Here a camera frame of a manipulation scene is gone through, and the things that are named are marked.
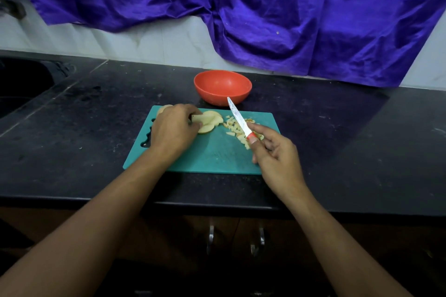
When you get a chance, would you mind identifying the person's right hand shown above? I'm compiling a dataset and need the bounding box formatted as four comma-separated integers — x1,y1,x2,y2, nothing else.
245,123,308,200

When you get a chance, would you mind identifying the metal cabinet handle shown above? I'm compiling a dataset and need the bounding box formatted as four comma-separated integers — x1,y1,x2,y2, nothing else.
205,222,216,256
250,224,267,258

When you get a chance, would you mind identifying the person's left forearm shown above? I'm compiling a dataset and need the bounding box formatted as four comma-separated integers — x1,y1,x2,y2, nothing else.
0,150,171,297

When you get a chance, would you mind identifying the person's right forearm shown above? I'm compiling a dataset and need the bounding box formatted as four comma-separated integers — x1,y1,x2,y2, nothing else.
284,183,413,297

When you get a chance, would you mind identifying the purple cloth curtain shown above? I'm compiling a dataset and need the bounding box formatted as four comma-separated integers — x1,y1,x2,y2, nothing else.
6,0,446,89

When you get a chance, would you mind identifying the pile of diced apple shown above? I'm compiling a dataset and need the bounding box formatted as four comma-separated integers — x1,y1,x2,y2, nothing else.
224,116,266,150

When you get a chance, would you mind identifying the metal faucet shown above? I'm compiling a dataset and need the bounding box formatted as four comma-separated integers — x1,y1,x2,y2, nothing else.
0,0,27,20

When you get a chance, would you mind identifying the person's left hand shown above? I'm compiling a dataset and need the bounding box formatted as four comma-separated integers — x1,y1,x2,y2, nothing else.
150,104,203,165

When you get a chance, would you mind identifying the orange bowl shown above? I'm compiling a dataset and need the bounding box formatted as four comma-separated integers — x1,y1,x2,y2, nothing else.
194,70,253,107

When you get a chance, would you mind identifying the teal plastic cutting board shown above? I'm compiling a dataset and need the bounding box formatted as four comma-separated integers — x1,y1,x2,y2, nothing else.
123,105,281,174

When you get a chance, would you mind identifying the red-handled kitchen knife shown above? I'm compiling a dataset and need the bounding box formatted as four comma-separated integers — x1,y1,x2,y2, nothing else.
226,96,259,144

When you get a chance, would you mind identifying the dark kitchen sink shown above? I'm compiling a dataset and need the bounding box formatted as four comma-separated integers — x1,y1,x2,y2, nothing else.
0,57,76,120

